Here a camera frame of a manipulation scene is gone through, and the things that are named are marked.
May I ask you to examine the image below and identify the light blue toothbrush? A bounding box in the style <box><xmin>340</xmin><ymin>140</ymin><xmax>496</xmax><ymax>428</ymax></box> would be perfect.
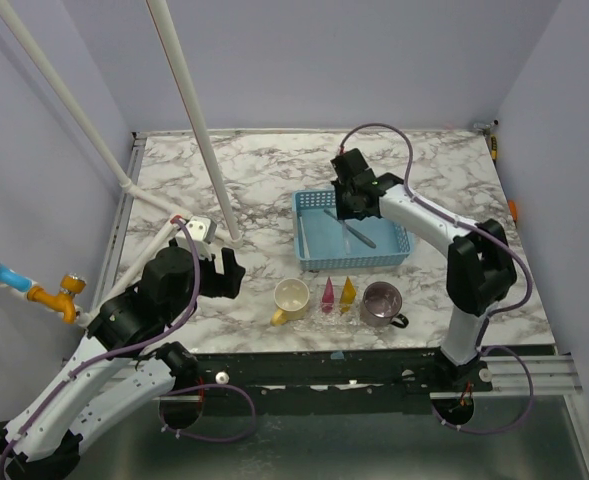
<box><xmin>340</xmin><ymin>220</ymin><xmax>351</xmax><ymax>256</ymax></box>

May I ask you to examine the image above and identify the blue plastic basket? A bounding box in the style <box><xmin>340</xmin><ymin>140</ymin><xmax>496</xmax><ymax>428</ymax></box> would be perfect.
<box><xmin>291</xmin><ymin>189</ymin><xmax>414</xmax><ymax>271</ymax></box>

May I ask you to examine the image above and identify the yellow mug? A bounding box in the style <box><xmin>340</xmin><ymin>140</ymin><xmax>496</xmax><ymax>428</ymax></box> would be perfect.
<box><xmin>270</xmin><ymin>278</ymin><xmax>310</xmax><ymax>326</ymax></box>

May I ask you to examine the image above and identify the yellow toothpaste tube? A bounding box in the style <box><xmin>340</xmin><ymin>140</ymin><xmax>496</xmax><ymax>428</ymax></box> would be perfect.
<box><xmin>339</xmin><ymin>277</ymin><xmax>357</xmax><ymax>314</ymax></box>

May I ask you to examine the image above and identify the purple mug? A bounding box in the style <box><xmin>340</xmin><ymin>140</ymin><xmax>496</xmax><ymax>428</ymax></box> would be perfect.
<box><xmin>359</xmin><ymin>281</ymin><xmax>409</xmax><ymax>329</ymax></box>

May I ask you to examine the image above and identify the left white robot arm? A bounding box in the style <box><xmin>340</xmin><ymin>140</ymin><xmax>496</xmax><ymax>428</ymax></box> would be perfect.
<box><xmin>0</xmin><ymin>241</ymin><xmax>245</xmax><ymax>479</ymax></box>

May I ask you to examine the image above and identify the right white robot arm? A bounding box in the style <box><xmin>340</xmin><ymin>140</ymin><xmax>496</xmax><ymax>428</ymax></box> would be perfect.
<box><xmin>331</xmin><ymin>149</ymin><xmax>517</xmax><ymax>392</ymax></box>

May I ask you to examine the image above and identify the white stick in basket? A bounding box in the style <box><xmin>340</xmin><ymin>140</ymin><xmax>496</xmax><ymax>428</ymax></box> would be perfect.
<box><xmin>297</xmin><ymin>213</ymin><xmax>310</xmax><ymax>259</ymax></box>

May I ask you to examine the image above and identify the yellow tool at corner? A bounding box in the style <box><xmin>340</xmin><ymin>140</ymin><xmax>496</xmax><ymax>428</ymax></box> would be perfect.
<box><xmin>489</xmin><ymin>135</ymin><xmax>498</xmax><ymax>163</ymax></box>

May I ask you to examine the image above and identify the toy faucet blue orange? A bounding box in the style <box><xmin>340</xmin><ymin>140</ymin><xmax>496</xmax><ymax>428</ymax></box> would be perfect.
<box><xmin>0</xmin><ymin>261</ymin><xmax>86</xmax><ymax>324</ymax></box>

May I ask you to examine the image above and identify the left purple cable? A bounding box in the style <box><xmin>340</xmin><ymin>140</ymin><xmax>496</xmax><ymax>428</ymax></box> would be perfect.
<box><xmin>0</xmin><ymin>217</ymin><xmax>258</xmax><ymax>480</ymax></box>

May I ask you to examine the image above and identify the purple cable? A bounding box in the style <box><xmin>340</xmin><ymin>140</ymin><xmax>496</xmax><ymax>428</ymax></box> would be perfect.
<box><xmin>338</xmin><ymin>122</ymin><xmax>536</xmax><ymax>435</ymax></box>
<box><xmin>0</xmin><ymin>217</ymin><xmax>258</xmax><ymax>480</ymax></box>

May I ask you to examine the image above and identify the white pvc pipe frame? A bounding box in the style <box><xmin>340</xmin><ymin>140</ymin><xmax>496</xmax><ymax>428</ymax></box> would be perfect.
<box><xmin>0</xmin><ymin>0</ymin><xmax>245</xmax><ymax>301</ymax></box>

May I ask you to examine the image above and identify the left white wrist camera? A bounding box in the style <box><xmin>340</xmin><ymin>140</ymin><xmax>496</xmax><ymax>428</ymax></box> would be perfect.
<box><xmin>168</xmin><ymin>215</ymin><xmax>217</xmax><ymax>261</ymax></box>

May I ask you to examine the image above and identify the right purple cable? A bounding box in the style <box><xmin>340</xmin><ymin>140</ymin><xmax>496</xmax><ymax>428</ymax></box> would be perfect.
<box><xmin>338</xmin><ymin>122</ymin><xmax>536</xmax><ymax>435</ymax></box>

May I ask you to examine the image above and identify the orange clamp on wall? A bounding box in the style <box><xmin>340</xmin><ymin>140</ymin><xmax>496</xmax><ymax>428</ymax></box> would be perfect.
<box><xmin>508</xmin><ymin>200</ymin><xmax>518</xmax><ymax>222</ymax></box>

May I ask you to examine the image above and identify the black mounting rail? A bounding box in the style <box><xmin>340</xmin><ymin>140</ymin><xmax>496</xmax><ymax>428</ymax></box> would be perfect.
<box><xmin>168</xmin><ymin>348</ymin><xmax>492</xmax><ymax>416</ymax></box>

